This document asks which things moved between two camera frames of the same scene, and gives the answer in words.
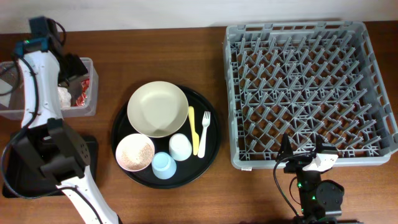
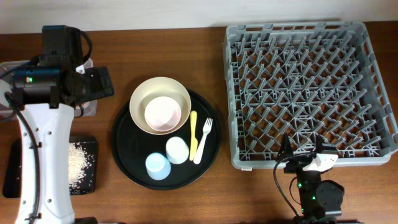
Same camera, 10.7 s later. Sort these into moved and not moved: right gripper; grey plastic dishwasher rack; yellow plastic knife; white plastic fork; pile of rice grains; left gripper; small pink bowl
Moved: small pink bowl; pile of rice grains; left gripper
Not moved: yellow plastic knife; grey plastic dishwasher rack; white plastic fork; right gripper
